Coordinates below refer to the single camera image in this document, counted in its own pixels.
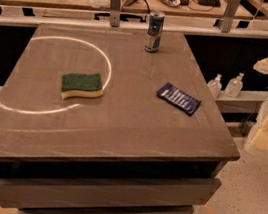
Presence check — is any blue rxbar blueberry wrapper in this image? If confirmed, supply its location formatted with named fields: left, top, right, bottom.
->
left=156, top=82, right=201, bottom=116

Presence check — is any green and yellow sponge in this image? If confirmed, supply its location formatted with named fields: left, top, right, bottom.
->
left=61, top=73, right=103, bottom=100

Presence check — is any clear sanitizer bottle right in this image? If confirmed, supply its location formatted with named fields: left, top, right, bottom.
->
left=225, top=72, right=243, bottom=97

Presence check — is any clear sanitizer bottle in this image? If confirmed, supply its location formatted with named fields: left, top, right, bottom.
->
left=225, top=72, right=243, bottom=97
left=207, top=74, right=222, bottom=98

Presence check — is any clear sanitizer bottle left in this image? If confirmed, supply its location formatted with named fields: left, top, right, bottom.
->
left=207, top=74, right=222, bottom=98

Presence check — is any blue energy drink can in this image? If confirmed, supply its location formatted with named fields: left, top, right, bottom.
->
left=144, top=10, right=165, bottom=53

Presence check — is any grey drawer cabinet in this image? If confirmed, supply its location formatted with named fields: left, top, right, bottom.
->
left=0, top=4, right=259, bottom=214

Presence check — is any top grey drawer front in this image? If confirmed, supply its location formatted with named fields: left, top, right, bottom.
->
left=0, top=178, right=221, bottom=209

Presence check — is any aluminium frame rail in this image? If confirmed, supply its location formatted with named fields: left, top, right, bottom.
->
left=0, top=0, right=268, bottom=69

